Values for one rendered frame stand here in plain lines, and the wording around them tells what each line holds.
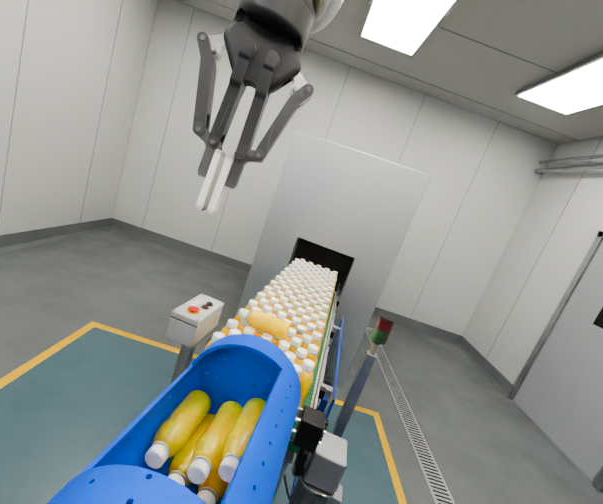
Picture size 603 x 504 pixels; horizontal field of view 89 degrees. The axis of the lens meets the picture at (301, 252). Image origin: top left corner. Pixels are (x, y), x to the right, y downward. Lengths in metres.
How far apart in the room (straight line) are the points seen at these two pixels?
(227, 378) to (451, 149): 4.85
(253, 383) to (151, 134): 4.85
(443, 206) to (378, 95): 1.92
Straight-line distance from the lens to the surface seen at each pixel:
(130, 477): 0.50
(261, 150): 0.35
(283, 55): 0.38
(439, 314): 5.70
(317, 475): 1.20
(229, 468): 0.69
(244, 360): 0.84
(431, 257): 5.33
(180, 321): 1.10
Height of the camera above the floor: 1.62
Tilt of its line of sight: 12 degrees down
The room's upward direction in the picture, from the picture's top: 19 degrees clockwise
